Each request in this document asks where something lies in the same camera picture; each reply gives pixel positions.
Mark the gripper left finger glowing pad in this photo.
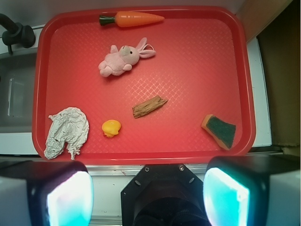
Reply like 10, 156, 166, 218
0, 161, 94, 226

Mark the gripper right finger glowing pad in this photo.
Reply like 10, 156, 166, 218
203, 155, 301, 226

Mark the green and orange sponge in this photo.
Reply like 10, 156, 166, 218
201, 114, 236, 150

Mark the crumpled aluminium foil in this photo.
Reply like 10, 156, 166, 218
44, 107, 89, 161

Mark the yellow rubber duck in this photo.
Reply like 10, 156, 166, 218
102, 120, 121, 138

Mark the brown wood piece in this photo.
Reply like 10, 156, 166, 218
132, 95, 168, 119

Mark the grey sink basin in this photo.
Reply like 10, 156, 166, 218
0, 52, 37, 133

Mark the red plastic tray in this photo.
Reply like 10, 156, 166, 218
32, 6, 255, 165

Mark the pink plush bunny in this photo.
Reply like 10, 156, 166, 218
98, 37, 156, 78

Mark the black faucet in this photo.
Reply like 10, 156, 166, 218
0, 14, 36, 55

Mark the orange plastic carrot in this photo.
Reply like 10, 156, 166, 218
99, 11, 165, 28

